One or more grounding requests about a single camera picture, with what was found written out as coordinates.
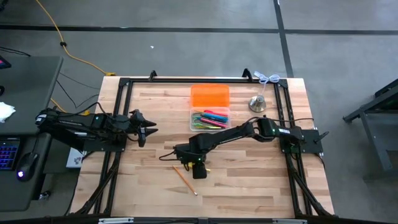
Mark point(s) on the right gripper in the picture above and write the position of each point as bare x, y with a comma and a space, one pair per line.
189, 152

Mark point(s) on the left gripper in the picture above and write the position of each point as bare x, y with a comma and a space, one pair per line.
132, 129

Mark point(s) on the yellow highlighter pen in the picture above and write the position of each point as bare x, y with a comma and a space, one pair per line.
208, 170

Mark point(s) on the green pen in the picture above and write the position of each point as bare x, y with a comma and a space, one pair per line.
199, 125

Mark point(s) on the orange pencil with red eraser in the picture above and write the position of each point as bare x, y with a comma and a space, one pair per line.
185, 180

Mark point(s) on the slim yellow pen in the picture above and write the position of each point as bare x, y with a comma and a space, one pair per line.
213, 127

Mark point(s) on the pink pen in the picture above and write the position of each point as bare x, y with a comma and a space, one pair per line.
214, 122

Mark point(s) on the clear plastic supply box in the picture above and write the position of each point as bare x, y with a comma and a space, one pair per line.
228, 126

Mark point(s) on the pink pencil with blue cap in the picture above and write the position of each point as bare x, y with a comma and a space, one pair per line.
217, 113

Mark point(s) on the orange plastic box lid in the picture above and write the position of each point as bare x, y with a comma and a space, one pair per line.
210, 96

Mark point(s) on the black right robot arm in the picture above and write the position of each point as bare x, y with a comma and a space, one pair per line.
230, 133

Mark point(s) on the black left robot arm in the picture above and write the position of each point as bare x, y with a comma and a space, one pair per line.
74, 127

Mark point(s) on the white printed box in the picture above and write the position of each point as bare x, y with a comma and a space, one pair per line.
74, 159

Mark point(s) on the dark grey desk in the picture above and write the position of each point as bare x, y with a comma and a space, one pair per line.
31, 93

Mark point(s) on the small metal caster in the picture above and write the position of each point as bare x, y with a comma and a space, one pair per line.
45, 195

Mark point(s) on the black computer mouse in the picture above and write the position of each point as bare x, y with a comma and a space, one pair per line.
26, 166

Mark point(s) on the backlit keyboard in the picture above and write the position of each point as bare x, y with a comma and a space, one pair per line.
7, 154

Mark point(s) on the white crumpled tissue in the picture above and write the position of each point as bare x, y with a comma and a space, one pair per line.
5, 112

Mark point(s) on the black side desk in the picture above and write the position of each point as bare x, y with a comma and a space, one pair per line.
18, 196

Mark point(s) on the black device with pink light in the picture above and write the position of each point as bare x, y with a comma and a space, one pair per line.
3, 63

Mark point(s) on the black metal stand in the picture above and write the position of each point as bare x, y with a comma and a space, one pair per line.
374, 140

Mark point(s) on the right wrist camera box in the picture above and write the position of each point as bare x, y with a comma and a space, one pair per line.
200, 171

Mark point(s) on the black frame hook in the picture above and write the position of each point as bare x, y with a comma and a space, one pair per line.
151, 73
246, 71

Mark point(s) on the silver metal bracket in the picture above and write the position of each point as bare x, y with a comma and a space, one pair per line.
289, 221
115, 221

